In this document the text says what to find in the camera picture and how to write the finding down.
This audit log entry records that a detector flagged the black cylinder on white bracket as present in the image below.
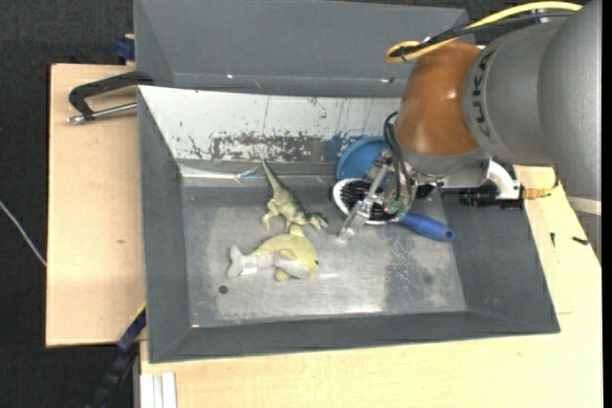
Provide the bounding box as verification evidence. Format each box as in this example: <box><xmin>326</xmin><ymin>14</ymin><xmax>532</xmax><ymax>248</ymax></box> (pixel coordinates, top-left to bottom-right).
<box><xmin>438</xmin><ymin>159</ymin><xmax>526</xmax><ymax>211</ymax></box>

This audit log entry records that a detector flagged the grey metal bin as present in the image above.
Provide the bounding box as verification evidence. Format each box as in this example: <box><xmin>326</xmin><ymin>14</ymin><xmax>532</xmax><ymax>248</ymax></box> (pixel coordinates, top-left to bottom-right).
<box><xmin>132</xmin><ymin>0</ymin><xmax>561</xmax><ymax>364</ymax></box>

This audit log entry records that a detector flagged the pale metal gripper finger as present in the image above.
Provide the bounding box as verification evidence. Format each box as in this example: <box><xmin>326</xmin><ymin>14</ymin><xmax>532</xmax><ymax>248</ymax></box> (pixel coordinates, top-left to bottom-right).
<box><xmin>338</xmin><ymin>200</ymin><xmax>370</xmax><ymax>239</ymax></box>

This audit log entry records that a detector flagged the green toy dinosaur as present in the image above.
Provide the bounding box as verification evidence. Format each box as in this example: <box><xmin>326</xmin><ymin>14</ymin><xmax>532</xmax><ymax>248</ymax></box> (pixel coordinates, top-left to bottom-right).
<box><xmin>259</xmin><ymin>155</ymin><xmax>331</xmax><ymax>233</ymax></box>

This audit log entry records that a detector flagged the blue bowl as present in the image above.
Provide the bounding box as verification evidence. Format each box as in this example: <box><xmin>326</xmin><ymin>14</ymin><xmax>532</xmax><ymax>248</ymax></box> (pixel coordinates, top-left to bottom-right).
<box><xmin>336</xmin><ymin>137</ymin><xmax>394</xmax><ymax>188</ymax></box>

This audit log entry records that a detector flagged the blue-handled white brush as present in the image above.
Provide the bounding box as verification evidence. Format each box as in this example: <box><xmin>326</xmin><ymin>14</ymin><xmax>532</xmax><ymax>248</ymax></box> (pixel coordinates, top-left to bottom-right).
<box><xmin>332</xmin><ymin>177</ymin><xmax>457</xmax><ymax>244</ymax></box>

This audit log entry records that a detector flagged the yellow and grey plush whale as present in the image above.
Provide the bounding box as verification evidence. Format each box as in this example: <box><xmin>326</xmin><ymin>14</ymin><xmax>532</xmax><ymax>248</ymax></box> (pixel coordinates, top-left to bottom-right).
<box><xmin>226</xmin><ymin>224</ymin><xmax>320</xmax><ymax>283</ymax></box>

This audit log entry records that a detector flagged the pale wood board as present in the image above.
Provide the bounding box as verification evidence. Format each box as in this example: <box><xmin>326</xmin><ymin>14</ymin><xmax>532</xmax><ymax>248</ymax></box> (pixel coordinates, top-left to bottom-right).
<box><xmin>45</xmin><ymin>62</ymin><xmax>147</xmax><ymax>348</ymax></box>

